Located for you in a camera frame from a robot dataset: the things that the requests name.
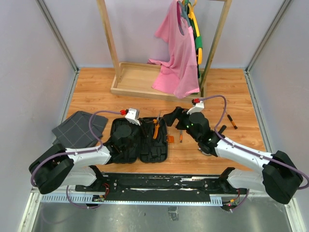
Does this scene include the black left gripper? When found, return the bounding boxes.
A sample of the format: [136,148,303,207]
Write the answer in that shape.
[123,117,154,152]

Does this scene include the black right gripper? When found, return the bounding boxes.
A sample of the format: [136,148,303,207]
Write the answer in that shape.
[164,106,200,143]

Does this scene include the black plastic tool case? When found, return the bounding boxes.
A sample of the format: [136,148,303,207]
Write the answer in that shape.
[108,117,169,163]

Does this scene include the orange black pliers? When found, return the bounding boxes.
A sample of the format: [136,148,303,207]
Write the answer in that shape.
[153,112,161,139]

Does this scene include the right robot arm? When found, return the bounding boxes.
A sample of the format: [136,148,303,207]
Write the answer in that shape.
[163,99,304,204]

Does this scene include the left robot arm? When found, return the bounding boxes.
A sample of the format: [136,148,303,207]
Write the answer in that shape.
[29,108,143,194]

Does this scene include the silver orange utility knife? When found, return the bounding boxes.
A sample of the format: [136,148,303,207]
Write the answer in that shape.
[180,130,183,143]

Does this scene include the pink t-shirt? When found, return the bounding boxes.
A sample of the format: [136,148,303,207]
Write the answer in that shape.
[148,0,200,99]

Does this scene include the small orange black screwdriver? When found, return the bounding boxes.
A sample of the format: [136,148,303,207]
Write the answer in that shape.
[227,114,238,129]

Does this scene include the dark grey folded cloth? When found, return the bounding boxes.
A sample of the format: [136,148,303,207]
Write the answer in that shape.
[52,111,108,149]

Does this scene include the wooden clothes rack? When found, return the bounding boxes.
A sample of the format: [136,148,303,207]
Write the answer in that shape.
[97,0,232,102]

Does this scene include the green yellow hangers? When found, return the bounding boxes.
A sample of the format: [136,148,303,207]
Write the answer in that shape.
[182,0,203,80]

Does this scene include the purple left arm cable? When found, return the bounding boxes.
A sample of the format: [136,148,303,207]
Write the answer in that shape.
[30,110,123,210]

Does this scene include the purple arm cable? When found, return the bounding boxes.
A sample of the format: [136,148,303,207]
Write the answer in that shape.
[30,110,123,210]
[199,95,309,213]

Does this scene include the grey cable duct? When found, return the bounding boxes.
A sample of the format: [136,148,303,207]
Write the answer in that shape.
[41,192,223,206]

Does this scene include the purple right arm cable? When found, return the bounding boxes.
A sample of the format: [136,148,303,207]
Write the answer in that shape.
[199,95,309,213]

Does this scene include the left aluminium frame post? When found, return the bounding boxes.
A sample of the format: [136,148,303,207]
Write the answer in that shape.
[35,0,80,73]

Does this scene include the aluminium frame post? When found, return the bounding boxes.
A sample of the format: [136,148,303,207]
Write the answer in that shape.
[35,0,80,73]
[245,0,294,73]

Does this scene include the right aluminium frame post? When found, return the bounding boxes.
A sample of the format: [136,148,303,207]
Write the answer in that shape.
[245,0,294,73]

